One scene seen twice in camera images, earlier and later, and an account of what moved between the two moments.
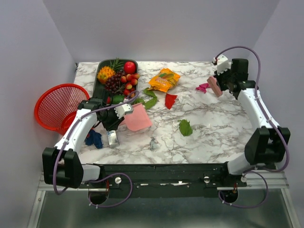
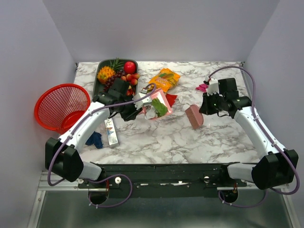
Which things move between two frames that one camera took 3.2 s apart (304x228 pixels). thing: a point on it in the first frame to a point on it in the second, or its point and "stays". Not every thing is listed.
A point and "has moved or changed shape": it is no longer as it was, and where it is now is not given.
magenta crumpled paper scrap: x=203 y=87 stays
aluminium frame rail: x=42 y=189 stays
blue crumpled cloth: x=95 y=138 stays
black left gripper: x=115 y=124 to x=132 y=115
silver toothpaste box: x=113 y=138 stays
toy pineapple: x=107 y=72 stays
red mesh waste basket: x=56 y=107 stays
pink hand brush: x=212 y=82 has moved or changed shape
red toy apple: x=129 y=68 stays
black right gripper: x=218 y=77 to x=205 y=108
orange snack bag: x=166 y=79 stays
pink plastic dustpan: x=138 y=119 to x=159 y=95
